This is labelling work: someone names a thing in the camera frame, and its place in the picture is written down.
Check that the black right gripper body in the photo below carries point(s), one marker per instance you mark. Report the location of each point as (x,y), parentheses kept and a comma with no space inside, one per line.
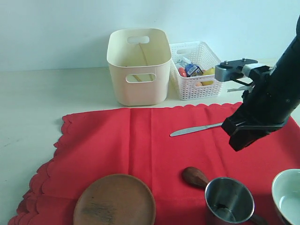
(275,94)

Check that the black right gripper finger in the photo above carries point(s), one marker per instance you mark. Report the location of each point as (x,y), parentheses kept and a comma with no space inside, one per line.
(234,123)
(241,137)

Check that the yellow lemon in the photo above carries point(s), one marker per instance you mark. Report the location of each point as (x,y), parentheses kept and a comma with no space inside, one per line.
(210,71)

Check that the dark brown chicken drumstick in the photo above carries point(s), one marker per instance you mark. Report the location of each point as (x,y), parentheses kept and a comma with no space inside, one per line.
(194,177)

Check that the stainless steel cup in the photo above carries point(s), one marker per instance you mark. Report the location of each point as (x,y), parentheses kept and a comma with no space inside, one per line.
(229,202)

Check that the red sausage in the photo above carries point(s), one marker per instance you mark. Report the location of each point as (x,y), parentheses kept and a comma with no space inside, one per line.
(182,72)

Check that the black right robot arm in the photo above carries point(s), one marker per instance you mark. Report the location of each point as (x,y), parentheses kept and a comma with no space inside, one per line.
(291,55)

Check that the silver table knife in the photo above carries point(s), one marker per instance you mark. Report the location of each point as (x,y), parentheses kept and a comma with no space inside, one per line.
(194,129)

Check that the pale green ceramic bowl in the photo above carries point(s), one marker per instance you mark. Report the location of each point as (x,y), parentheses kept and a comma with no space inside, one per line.
(285,191)

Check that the white perforated plastic basket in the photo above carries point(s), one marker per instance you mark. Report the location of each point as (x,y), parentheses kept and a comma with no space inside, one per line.
(198,53)

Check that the red scalloped cloth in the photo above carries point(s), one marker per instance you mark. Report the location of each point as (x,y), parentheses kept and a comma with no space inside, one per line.
(137,141)

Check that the cream plastic storage bin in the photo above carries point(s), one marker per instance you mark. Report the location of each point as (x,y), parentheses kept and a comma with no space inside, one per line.
(125,58)

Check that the brown wooden plate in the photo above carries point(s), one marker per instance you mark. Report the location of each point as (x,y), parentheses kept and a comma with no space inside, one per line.
(117,199)

